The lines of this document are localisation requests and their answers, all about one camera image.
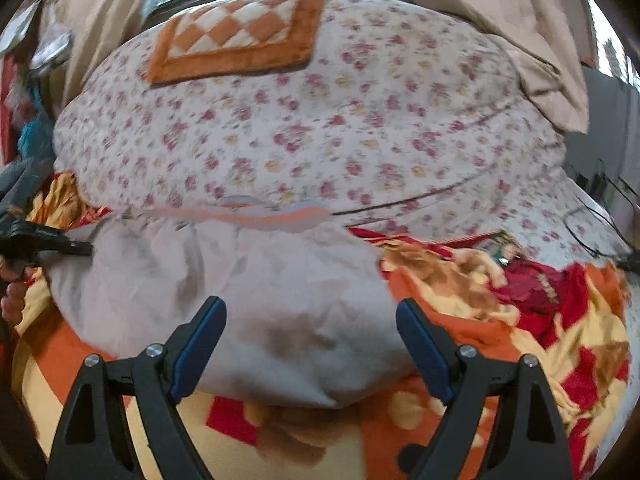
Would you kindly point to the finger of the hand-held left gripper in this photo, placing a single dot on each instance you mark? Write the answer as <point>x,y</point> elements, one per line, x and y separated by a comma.
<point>65,246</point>

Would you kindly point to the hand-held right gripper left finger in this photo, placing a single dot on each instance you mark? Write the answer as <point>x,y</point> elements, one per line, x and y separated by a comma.
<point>200,345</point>

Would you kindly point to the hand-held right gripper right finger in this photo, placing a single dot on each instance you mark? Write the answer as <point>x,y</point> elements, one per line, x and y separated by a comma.
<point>425,350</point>

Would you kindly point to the beige zip jacket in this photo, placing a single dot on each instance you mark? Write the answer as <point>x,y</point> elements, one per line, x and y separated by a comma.
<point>250,285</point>

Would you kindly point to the person's left hand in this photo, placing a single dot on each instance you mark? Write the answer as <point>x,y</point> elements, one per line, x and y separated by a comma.
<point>12,305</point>

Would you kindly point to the grey cloth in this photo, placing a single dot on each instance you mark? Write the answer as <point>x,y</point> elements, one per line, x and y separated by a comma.
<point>25,180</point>

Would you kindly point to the teal cloth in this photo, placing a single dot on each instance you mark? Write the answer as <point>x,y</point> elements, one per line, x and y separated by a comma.
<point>32,135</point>

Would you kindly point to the small printed packet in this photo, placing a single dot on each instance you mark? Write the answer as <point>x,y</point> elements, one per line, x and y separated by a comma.
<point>502,250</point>

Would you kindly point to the red garment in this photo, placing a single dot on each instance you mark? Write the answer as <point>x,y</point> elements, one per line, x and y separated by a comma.
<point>540,285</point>

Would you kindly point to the orange printed blanket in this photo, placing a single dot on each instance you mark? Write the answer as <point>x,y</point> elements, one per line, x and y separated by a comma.
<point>310,435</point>

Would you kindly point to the floral quilt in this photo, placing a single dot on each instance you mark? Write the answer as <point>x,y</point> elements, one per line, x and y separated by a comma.
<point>350,150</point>

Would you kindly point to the beige curtain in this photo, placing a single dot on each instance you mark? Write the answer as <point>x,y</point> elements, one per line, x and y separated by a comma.
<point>100,20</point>
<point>500,20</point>

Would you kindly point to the orange checkered cushion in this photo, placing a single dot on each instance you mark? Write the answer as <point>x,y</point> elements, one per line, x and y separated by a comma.
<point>225,62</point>

